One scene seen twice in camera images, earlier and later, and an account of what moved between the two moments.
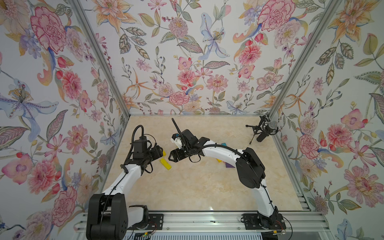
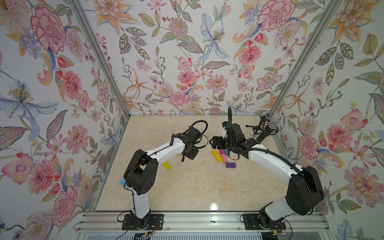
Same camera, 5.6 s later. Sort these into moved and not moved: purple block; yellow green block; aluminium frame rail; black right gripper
Moved: black right gripper
Not moved: yellow green block; purple block; aluminium frame rail
